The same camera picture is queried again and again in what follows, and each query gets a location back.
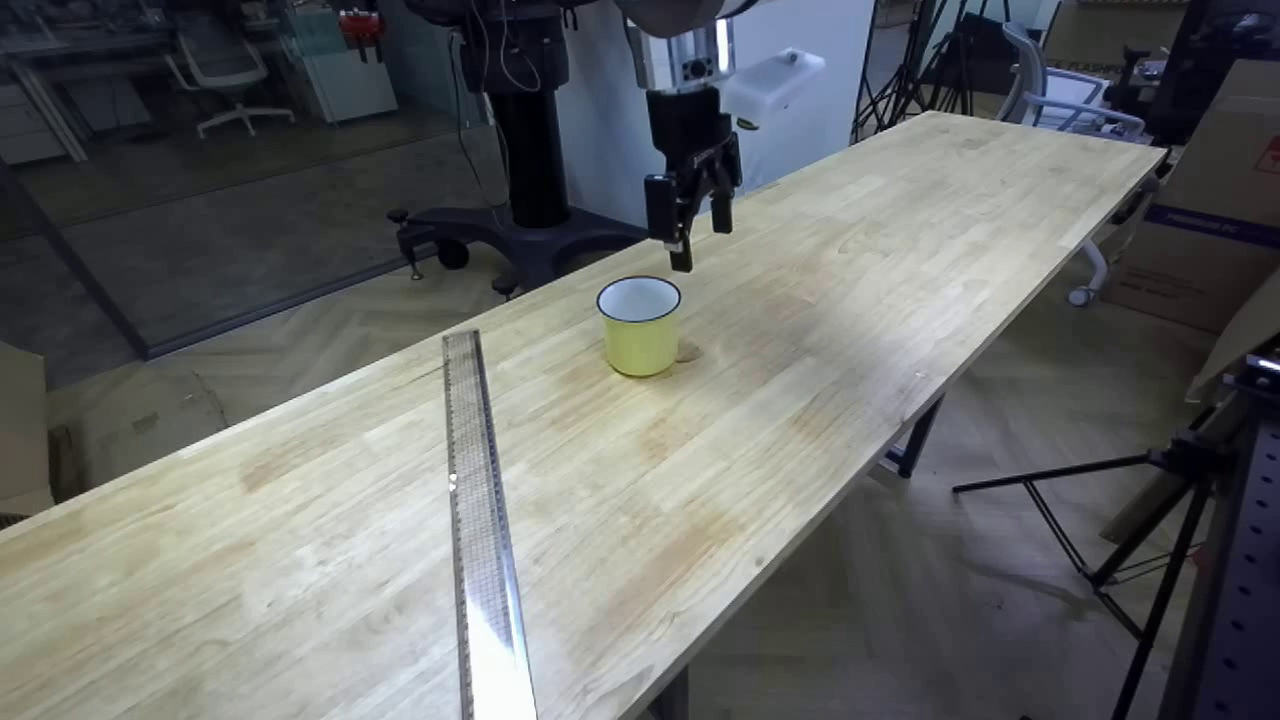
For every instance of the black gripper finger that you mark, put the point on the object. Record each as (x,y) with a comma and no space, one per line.
(673,220)
(726,193)

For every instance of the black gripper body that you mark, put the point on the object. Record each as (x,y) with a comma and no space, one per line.
(688,133)

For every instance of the yellow enamel cup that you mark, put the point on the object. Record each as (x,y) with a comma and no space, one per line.
(641,340)

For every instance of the black table leg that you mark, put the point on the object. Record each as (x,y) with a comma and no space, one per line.
(913,439)

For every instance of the red office object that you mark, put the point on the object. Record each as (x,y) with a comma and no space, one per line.
(360,26)

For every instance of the white office cabinet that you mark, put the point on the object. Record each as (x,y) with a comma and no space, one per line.
(342,82)

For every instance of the white rolling chair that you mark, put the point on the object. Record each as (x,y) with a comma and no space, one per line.
(1086,115)

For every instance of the white office chair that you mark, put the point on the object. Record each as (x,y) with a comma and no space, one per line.
(225,74)

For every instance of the large cardboard box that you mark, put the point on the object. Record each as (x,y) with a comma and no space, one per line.
(1213,201)

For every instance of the black tripod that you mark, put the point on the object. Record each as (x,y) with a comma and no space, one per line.
(1145,505)

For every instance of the black perforated rack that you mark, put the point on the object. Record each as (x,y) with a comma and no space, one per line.
(1241,586)

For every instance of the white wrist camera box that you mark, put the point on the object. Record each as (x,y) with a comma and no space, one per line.
(774,82)

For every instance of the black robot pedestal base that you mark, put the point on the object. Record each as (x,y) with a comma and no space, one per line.
(528,201)

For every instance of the metal rail strip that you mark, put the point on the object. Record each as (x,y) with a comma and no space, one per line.
(481,535)

